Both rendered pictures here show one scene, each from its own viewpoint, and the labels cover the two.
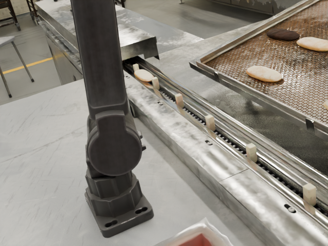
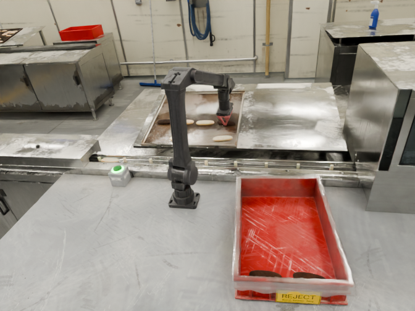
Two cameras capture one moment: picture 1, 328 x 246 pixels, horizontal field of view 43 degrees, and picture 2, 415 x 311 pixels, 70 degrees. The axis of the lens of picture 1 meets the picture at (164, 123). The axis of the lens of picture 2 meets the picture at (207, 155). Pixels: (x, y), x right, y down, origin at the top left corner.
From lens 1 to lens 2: 0.94 m
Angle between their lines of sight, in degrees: 49
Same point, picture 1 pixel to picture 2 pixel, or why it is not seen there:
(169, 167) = not seen: hidden behind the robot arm
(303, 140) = (207, 155)
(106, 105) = (188, 160)
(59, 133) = (105, 201)
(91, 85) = (184, 155)
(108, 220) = (191, 203)
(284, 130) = (197, 155)
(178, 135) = not seen: hidden behind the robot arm
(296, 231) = (245, 171)
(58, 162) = (130, 207)
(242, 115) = not seen: hidden behind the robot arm
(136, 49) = (92, 149)
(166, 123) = (163, 170)
